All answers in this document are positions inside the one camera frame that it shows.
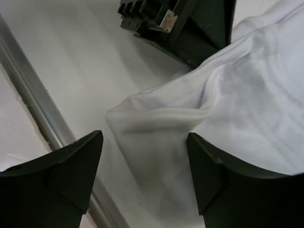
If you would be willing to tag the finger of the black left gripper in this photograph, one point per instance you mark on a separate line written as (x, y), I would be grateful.
(190, 31)

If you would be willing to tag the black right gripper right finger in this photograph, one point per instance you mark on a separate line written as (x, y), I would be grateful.
(232, 193)

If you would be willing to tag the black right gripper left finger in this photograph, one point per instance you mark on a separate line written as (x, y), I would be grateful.
(54, 190)

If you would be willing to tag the white skirt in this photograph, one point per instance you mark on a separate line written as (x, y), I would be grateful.
(247, 99)

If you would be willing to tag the aluminium table front rail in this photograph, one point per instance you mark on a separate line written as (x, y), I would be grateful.
(52, 125)

